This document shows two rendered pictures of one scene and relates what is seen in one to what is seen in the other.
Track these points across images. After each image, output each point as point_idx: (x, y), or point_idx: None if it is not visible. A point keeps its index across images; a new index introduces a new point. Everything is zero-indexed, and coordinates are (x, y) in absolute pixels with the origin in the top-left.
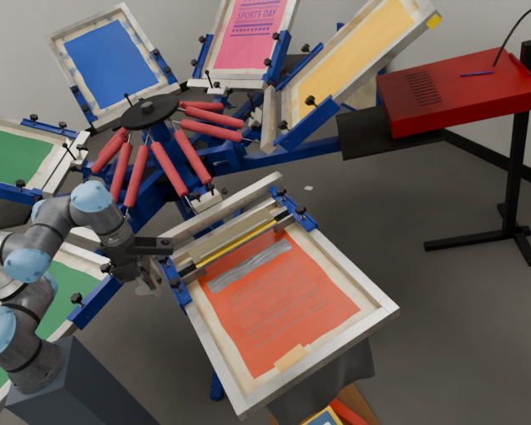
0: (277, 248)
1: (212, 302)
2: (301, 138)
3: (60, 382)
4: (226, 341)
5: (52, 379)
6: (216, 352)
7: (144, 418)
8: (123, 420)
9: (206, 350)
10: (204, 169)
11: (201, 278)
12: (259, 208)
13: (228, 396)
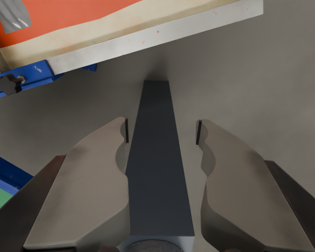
0: None
1: (49, 27)
2: None
3: (185, 239)
4: (131, 15)
5: (177, 247)
6: (154, 31)
7: (144, 124)
8: (163, 145)
9: (145, 46)
10: None
11: None
12: None
13: (230, 22)
